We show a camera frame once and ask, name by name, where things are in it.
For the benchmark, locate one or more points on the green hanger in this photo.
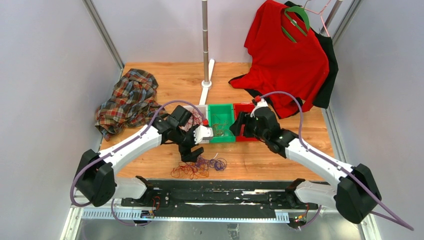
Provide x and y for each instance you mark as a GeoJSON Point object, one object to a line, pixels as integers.
{"type": "Point", "coordinates": [294, 24]}

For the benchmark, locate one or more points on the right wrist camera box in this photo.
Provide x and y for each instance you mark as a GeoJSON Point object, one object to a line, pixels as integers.
{"type": "Point", "coordinates": [259, 102]}

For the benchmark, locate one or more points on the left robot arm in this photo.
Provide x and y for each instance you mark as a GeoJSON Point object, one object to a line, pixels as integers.
{"type": "Point", "coordinates": [96, 176]}

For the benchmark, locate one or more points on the green plastic bin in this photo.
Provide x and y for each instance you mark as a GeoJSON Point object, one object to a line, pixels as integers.
{"type": "Point", "coordinates": [221, 117]}

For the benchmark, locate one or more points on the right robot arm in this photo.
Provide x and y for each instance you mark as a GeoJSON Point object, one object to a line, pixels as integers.
{"type": "Point", "coordinates": [351, 190]}

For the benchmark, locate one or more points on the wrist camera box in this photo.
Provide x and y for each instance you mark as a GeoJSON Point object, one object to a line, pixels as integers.
{"type": "Point", "coordinates": [259, 102]}
{"type": "Point", "coordinates": [202, 133]}

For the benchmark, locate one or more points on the white plastic bin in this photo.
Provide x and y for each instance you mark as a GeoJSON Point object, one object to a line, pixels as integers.
{"type": "Point", "coordinates": [196, 118]}

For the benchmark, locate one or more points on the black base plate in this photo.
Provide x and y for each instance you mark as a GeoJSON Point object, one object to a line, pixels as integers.
{"type": "Point", "coordinates": [227, 199]}

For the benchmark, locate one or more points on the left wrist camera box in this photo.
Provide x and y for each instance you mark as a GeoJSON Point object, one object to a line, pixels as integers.
{"type": "Point", "coordinates": [202, 133]}

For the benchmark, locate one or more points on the red t-shirt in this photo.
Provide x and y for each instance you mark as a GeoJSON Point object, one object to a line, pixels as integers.
{"type": "Point", "coordinates": [285, 63]}

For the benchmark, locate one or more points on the aluminium frame rail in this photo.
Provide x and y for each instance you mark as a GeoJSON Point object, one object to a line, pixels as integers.
{"type": "Point", "coordinates": [97, 20]}

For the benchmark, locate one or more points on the black t-shirt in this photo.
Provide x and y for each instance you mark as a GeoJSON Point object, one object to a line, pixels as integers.
{"type": "Point", "coordinates": [328, 66]}

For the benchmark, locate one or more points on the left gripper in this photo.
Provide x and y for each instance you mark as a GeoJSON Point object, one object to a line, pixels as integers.
{"type": "Point", "coordinates": [188, 156]}

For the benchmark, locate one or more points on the plaid shirt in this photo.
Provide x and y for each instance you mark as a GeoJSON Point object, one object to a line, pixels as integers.
{"type": "Point", "coordinates": [132, 104]}

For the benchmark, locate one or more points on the pink wire hanger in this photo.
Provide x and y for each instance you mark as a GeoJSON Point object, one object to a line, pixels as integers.
{"type": "Point", "coordinates": [318, 8]}

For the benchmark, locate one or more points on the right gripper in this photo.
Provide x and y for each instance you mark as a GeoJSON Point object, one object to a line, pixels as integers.
{"type": "Point", "coordinates": [245, 118]}

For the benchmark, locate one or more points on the clothes rack pole with base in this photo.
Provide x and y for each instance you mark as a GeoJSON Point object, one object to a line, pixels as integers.
{"type": "Point", "coordinates": [208, 64]}

